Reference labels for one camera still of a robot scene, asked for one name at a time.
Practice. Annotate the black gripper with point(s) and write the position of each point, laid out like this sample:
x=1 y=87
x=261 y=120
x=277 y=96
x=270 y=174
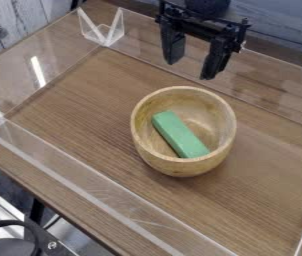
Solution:
x=203 y=19

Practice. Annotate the light wooden bowl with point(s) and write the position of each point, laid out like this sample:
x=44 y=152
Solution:
x=210 y=118

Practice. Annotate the green rectangular block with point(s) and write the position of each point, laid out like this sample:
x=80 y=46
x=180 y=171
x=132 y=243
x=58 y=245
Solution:
x=178 y=135

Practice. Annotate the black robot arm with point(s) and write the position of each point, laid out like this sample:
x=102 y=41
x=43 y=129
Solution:
x=201 y=18

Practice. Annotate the black table leg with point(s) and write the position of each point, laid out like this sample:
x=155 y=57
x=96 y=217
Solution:
x=36 y=211

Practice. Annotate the clear acrylic corner bracket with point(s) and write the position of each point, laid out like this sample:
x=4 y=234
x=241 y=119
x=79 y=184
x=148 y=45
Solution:
x=103 y=34

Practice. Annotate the clear acrylic enclosure wall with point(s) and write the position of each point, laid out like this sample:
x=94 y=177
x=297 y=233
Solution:
x=67 y=94

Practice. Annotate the black metal bracket with screw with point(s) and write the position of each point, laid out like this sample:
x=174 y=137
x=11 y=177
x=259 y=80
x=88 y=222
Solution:
x=50 y=245

